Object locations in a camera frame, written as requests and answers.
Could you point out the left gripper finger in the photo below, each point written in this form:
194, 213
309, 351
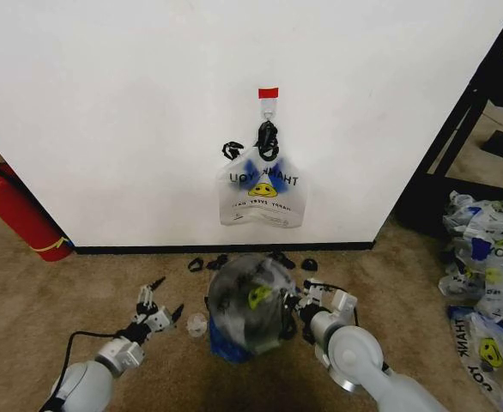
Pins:
148, 296
177, 314

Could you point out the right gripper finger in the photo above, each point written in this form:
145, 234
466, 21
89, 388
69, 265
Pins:
318, 288
290, 313

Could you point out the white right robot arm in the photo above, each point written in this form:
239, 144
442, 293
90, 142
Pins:
363, 365

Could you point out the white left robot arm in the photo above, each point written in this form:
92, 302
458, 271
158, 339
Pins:
86, 382

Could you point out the clear smiley bag lining bin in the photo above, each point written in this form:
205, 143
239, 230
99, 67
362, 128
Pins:
234, 339

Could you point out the clear thank you garbage bag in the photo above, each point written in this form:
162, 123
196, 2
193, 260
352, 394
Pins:
262, 193

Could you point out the clear thank you plastic bag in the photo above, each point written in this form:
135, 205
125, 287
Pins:
492, 356
479, 214
483, 274

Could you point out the black baseboard strip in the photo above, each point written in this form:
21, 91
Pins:
221, 247

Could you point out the red fire extinguisher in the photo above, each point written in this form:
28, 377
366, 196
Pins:
17, 210

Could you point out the red tape strip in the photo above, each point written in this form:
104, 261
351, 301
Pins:
268, 92

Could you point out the black power adapter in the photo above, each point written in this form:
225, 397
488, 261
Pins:
501, 143

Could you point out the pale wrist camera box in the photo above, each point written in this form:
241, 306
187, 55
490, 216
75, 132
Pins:
159, 319
343, 302

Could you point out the black shelf frame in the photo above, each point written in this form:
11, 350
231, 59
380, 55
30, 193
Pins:
457, 129

